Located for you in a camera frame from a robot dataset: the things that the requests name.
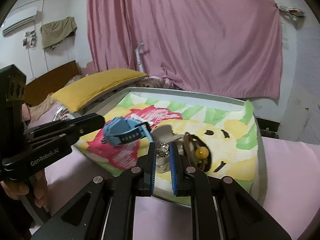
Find silver hair claw clip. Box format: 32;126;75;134
151;125;184;173

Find yellow pillow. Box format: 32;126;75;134
50;68;147;113

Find grey tray box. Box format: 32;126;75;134
82;87;268;207

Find brown wooden headboard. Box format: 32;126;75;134
24;61;80;106

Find white air conditioner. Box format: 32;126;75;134
2;7;37;36

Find yellow bead hair tie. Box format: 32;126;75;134
183;132;213;172

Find olive green hanging cloth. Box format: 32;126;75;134
40;17;78;50

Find crystal ring ornament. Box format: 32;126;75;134
157;143;169;158

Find left hand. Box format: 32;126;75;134
1;170;48;207

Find pink curtain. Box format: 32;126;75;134
87;0;283;99

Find white window handle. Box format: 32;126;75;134
135;43;144;72

